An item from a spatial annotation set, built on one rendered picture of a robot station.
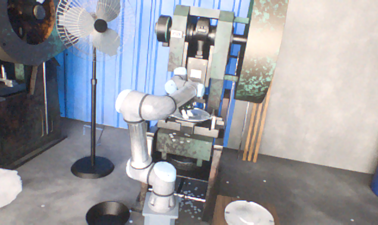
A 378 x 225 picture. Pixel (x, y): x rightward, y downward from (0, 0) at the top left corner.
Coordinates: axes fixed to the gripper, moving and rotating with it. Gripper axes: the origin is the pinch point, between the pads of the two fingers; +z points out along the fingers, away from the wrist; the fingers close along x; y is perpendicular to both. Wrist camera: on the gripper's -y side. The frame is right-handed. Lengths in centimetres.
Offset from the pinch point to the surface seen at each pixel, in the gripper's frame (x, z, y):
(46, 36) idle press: -43, -50, -133
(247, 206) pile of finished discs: 2, 46, 51
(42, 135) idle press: -79, 43, -150
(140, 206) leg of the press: -43, 65, -16
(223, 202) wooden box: -7, 45, 38
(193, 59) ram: 22.8, -31.0, -14.1
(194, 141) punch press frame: 1.0, 18.5, 3.7
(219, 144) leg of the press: 12.1, 20.3, 17.6
